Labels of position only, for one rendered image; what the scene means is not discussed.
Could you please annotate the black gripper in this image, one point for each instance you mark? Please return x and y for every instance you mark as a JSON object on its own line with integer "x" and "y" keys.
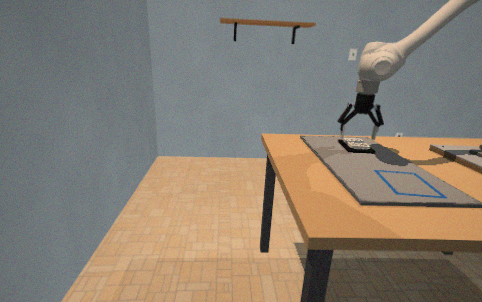
{"x": 365, "y": 106}

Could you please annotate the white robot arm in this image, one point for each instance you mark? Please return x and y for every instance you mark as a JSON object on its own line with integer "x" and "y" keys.
{"x": 383, "y": 64}

